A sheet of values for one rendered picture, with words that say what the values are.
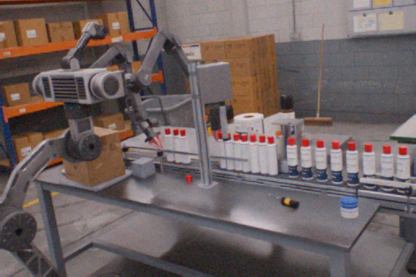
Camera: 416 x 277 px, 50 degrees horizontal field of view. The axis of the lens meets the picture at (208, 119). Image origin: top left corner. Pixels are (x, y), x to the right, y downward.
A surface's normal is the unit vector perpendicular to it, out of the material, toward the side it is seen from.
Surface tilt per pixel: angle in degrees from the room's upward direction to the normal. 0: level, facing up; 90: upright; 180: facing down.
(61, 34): 91
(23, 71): 90
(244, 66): 90
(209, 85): 90
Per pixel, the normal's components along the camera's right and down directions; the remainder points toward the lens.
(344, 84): -0.62, 0.24
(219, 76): 0.33, 0.18
